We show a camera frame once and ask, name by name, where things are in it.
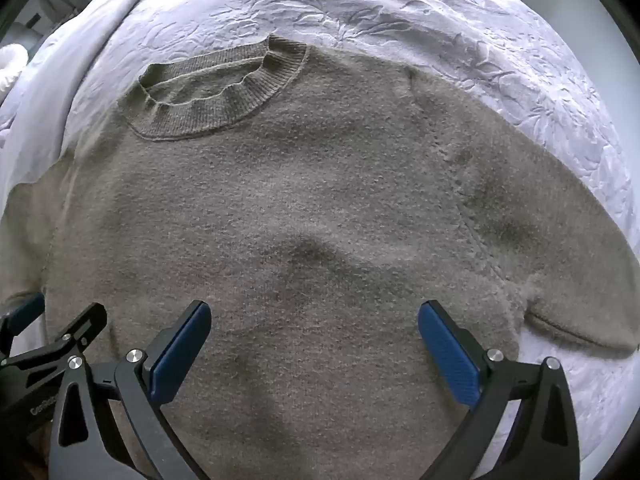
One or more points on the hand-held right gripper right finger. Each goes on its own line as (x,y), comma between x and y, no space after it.
(447,355)

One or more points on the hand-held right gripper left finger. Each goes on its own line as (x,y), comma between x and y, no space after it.
(180,355)

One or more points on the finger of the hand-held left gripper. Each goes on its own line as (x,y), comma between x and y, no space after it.
(25,312)
(82,325)

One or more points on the tan towel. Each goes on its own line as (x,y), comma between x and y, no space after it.
(300,185)

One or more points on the white round pleated pillow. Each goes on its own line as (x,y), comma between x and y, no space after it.
(10,67)

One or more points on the pale grey fuzzy blanket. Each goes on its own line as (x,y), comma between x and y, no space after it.
(75,50)

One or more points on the white embossed bedspread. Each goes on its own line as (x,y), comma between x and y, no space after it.
(400,10)

